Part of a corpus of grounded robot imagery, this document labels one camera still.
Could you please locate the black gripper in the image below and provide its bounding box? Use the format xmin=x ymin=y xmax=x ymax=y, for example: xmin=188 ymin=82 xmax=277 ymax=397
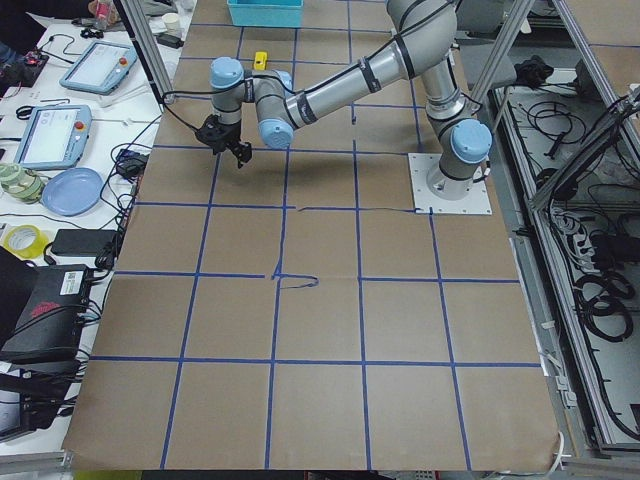
xmin=195 ymin=114 xmax=252 ymax=169

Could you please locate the yellow toy beetle car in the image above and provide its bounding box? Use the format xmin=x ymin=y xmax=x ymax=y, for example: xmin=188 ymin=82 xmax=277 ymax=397
xmin=253 ymin=51 xmax=268 ymax=71

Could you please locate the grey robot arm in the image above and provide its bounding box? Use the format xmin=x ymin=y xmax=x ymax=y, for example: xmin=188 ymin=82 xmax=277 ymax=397
xmin=195 ymin=1 xmax=492 ymax=184

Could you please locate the light blue plastic bin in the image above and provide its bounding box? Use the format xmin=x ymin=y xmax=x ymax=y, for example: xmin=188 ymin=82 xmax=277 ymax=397
xmin=227 ymin=0 xmax=304 ymax=28

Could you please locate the white paper cup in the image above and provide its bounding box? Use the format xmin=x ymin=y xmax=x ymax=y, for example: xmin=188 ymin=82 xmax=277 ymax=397
xmin=161 ymin=12 xmax=181 ymax=36

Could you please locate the far teach pendant tablet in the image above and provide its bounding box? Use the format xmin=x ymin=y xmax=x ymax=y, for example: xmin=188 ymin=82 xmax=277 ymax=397
xmin=59 ymin=40 xmax=138 ymax=95

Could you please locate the teach pendant tablet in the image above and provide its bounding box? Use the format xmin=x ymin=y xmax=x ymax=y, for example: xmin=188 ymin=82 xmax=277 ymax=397
xmin=14 ymin=105 xmax=93 ymax=170
xmin=59 ymin=40 xmax=138 ymax=95

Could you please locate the blue plastic plate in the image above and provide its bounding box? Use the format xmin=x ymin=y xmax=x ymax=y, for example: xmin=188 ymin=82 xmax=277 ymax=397
xmin=41 ymin=167 xmax=103 ymax=216

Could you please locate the black power adapter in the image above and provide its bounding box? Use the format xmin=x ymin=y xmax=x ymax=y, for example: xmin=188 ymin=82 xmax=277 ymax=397
xmin=51 ymin=229 xmax=116 ymax=256

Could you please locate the near teach pendant tablet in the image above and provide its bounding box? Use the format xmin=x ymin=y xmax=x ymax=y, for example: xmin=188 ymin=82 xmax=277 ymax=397
xmin=14 ymin=105 xmax=93 ymax=170

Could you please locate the green tape rolls stack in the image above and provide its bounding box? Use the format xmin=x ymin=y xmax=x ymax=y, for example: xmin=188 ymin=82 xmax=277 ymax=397
xmin=1 ymin=163 xmax=45 ymax=204

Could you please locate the yellow tape roll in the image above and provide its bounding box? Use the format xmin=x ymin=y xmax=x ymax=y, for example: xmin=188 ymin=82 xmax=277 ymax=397
xmin=3 ymin=225 xmax=49 ymax=260

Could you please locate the black electronics box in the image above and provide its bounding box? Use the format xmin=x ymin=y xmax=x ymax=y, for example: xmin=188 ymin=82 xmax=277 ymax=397
xmin=1 ymin=260 xmax=90 ymax=364

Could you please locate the aluminium frame post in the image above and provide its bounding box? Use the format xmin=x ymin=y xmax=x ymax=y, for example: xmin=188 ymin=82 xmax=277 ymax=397
xmin=114 ymin=0 xmax=173 ymax=105

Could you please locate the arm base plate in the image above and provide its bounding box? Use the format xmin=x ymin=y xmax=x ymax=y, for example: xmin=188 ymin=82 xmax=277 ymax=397
xmin=408 ymin=153 xmax=492 ymax=215

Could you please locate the black cable bundle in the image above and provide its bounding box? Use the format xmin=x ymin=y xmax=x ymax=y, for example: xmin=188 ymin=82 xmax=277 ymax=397
xmin=572 ymin=272 xmax=636 ymax=344

